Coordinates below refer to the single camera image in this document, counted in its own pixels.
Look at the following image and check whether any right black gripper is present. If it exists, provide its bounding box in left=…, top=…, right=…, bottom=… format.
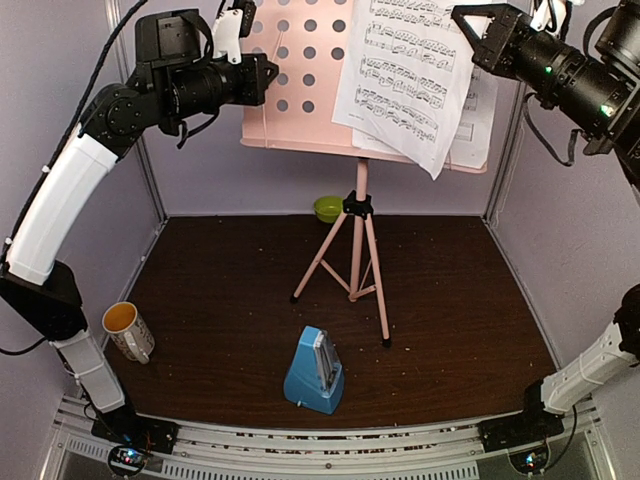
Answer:
left=451, top=0, right=637, bottom=140

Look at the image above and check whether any pink music stand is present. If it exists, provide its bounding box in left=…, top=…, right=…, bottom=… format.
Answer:
left=239, top=0, right=501, bottom=347

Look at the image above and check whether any sheet music page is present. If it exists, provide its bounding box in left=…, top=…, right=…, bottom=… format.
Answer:
left=333, top=58, right=497, bottom=178
left=331, top=0, right=494, bottom=181

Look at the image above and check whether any blue metronome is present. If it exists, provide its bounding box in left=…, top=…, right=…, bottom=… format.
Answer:
left=283, top=326, right=345, bottom=415

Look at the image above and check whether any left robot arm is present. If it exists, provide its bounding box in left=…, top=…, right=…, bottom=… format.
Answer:
left=1, top=1, right=279, bottom=444

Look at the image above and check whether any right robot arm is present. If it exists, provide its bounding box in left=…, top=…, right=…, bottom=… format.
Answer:
left=451, top=1, right=639, bottom=442

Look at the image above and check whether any green bowl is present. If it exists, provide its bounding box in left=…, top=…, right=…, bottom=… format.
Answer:
left=313, top=195, right=343, bottom=224

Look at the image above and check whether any patterned mug yellow inside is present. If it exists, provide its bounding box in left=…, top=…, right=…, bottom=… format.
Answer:
left=102, top=302, right=156, bottom=365

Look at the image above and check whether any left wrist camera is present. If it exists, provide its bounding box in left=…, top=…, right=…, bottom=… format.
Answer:
left=211, top=0, right=257, bottom=65

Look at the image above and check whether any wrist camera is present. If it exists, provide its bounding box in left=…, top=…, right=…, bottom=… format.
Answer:
left=529, top=0, right=585, bottom=36
left=211, top=0, right=257, bottom=65

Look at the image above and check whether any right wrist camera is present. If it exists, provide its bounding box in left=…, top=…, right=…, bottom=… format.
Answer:
left=529, top=0, right=585, bottom=36

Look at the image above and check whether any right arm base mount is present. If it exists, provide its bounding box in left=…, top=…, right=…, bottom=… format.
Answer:
left=478, top=414, right=564, bottom=453

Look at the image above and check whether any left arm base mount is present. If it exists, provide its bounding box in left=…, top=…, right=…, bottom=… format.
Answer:
left=91, top=418, right=179, bottom=454

